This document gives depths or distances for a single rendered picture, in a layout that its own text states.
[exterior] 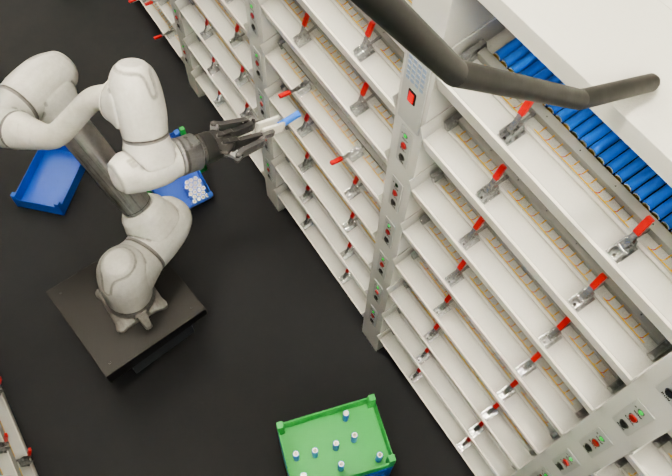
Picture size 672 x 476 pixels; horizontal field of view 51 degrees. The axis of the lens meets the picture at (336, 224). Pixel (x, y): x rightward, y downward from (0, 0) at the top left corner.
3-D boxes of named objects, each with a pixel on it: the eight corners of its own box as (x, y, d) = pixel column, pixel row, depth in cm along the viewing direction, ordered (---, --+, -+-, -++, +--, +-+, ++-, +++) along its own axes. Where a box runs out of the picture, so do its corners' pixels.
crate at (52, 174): (64, 215, 280) (58, 205, 273) (17, 206, 282) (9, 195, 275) (92, 155, 295) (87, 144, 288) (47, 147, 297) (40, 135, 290)
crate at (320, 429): (294, 497, 199) (294, 493, 192) (276, 429, 209) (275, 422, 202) (393, 466, 204) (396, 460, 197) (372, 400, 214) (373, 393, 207)
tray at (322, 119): (383, 210, 185) (378, 196, 177) (268, 63, 210) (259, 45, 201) (444, 167, 186) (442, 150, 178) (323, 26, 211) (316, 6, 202)
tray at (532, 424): (537, 455, 174) (541, 452, 161) (396, 269, 198) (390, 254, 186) (602, 407, 174) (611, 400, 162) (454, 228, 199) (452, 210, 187)
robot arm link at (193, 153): (167, 130, 160) (190, 123, 163) (165, 158, 167) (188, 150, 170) (187, 157, 156) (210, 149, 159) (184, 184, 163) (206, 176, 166)
